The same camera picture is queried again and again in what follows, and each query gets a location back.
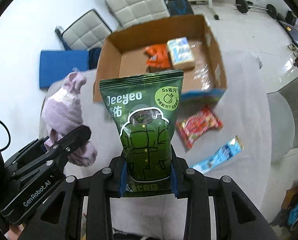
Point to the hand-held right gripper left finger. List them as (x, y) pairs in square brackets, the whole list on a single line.
[(122, 182)]

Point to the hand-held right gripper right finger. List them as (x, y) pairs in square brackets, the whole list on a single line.
[(175, 182)]

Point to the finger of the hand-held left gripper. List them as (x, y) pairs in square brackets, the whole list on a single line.
[(26, 152), (74, 137)]

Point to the pink cloth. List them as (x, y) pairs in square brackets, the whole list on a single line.
[(61, 110)]

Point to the green wet wipes packet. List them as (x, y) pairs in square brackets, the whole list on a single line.
[(144, 130)]

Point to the cardboard box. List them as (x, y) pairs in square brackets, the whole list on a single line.
[(139, 37)]

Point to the light blue packet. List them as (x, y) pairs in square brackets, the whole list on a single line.
[(220, 155)]

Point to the red snack packet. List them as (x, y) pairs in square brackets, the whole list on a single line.
[(198, 126)]

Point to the blue mat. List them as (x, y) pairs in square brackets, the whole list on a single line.
[(61, 67)]

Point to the dark blue cloth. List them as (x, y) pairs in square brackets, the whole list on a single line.
[(95, 57)]

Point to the blue edged packet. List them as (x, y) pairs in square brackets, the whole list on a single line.
[(201, 98)]

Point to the white padded chair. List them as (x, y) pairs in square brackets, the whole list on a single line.
[(139, 2), (85, 33)]

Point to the clear plastic packet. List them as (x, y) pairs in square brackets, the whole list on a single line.
[(202, 77)]

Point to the orange snack packet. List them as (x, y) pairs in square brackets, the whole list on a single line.
[(157, 56)]

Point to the white round chair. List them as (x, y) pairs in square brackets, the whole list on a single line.
[(286, 120)]

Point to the white blue tissue pack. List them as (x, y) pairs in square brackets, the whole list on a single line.
[(181, 52)]

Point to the blue black bench pad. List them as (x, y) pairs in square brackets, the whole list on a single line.
[(179, 7)]

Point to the black desk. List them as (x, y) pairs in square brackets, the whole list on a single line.
[(297, 33)]

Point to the black barbell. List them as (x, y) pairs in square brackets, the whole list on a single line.
[(255, 6)]

